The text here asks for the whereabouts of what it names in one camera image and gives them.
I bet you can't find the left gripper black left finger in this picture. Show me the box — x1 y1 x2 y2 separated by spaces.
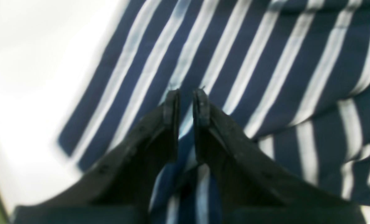
11 90 180 224

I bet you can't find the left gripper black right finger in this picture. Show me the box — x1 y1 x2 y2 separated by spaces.
193 89 366 224

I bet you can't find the navy white striped t-shirt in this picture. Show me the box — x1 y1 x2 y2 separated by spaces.
58 0 370 224

